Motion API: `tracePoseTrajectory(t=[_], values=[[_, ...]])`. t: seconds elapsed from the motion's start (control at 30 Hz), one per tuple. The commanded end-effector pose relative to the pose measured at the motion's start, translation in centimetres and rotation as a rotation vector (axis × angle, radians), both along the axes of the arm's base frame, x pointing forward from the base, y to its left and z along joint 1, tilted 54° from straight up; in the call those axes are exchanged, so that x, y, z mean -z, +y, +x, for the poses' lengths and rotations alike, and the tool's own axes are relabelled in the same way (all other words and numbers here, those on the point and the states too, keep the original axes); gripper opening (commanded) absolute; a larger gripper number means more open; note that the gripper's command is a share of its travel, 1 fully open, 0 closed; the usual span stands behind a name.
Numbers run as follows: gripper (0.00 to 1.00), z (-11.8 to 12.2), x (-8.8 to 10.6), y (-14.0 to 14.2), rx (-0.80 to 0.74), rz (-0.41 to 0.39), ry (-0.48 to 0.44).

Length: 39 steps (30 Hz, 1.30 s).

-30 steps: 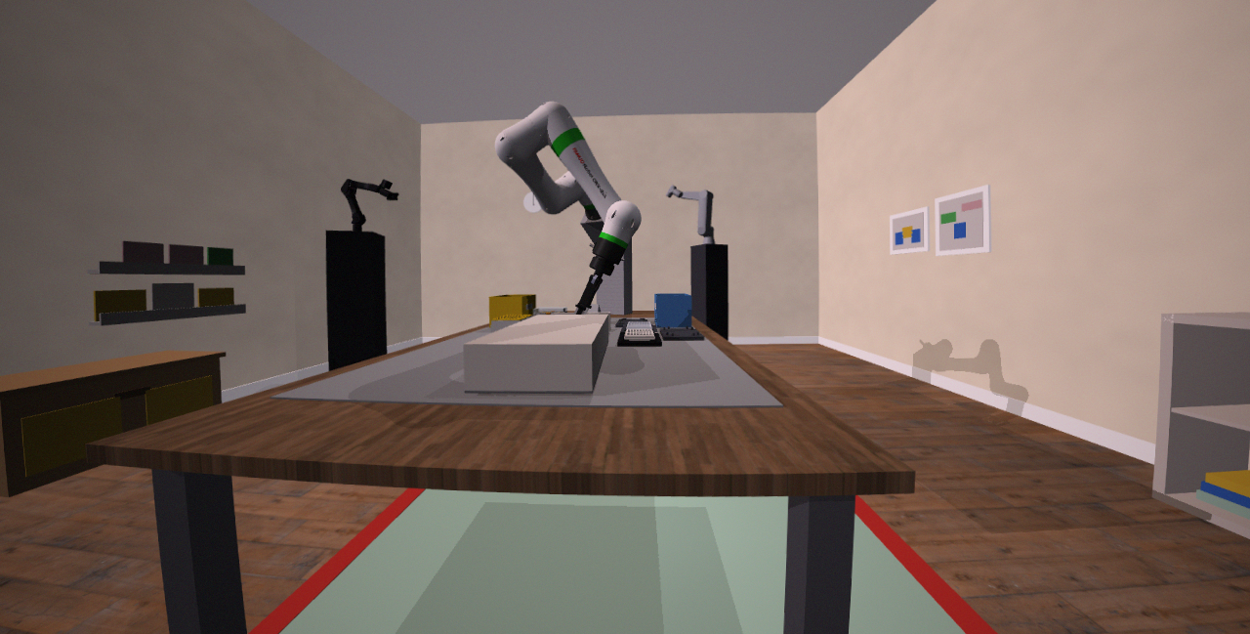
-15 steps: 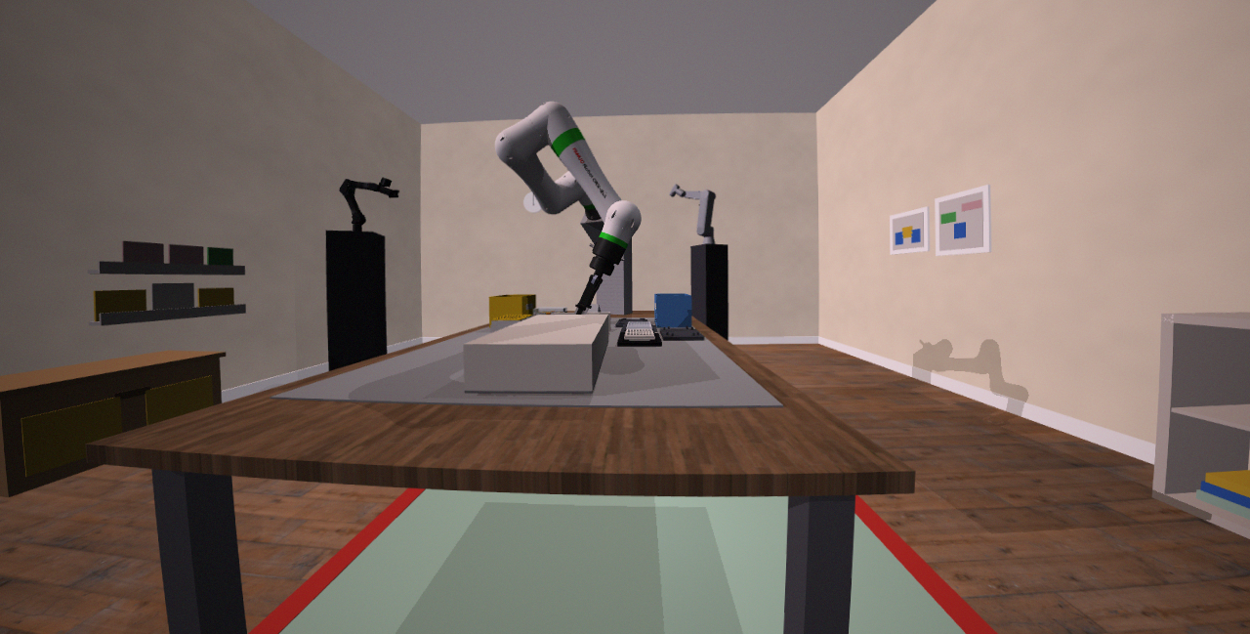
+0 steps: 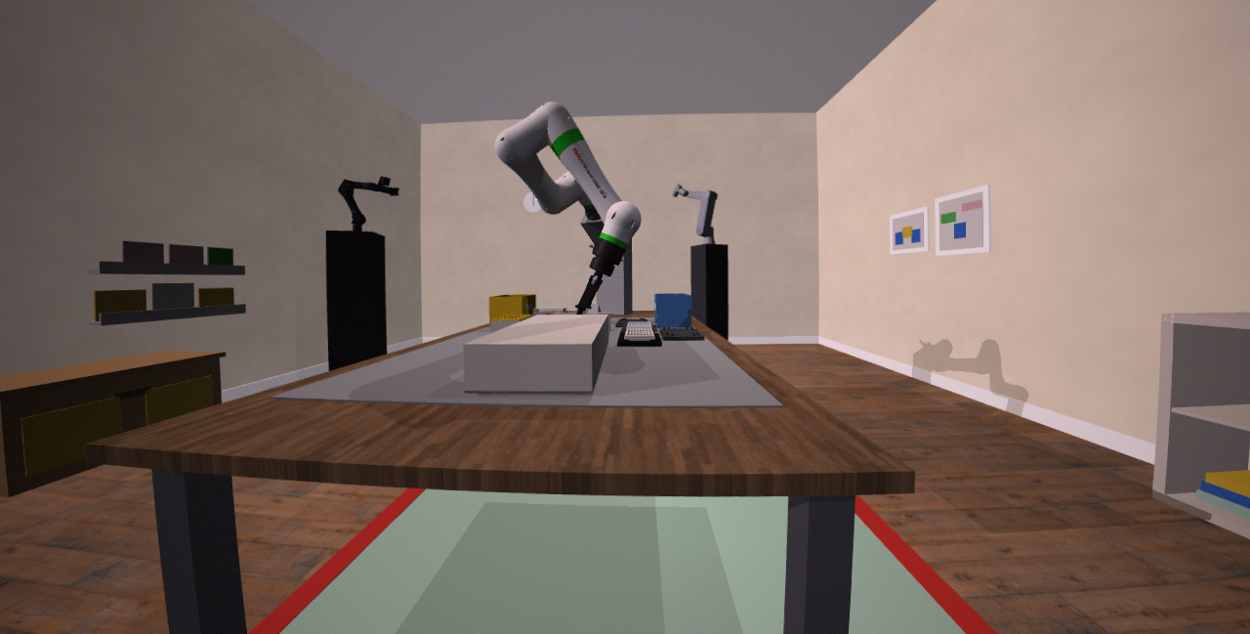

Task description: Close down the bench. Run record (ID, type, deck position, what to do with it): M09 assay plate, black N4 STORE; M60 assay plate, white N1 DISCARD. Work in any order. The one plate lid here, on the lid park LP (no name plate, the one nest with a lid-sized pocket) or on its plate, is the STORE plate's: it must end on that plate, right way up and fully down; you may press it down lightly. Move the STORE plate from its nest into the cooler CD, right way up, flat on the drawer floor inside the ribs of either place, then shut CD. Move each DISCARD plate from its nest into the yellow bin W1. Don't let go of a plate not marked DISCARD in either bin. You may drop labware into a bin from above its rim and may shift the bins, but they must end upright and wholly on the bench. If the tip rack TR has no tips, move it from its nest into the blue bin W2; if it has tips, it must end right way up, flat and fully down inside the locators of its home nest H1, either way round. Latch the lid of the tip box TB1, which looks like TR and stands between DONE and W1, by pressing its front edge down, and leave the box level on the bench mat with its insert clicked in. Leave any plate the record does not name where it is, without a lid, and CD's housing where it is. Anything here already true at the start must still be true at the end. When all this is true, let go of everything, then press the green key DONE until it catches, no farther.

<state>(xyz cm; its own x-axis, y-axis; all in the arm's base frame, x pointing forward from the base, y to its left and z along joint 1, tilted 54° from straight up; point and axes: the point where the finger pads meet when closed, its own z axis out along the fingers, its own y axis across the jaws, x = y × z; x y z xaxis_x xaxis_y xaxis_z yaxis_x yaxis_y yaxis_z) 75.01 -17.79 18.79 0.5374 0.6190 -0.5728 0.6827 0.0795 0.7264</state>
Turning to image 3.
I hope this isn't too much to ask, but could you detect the yellow open-top bin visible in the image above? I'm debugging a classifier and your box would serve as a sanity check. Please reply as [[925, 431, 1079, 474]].
[[489, 294, 536, 328]]

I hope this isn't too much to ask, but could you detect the blue open-top bin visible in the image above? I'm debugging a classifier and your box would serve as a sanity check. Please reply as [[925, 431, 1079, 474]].
[[654, 293, 691, 328]]

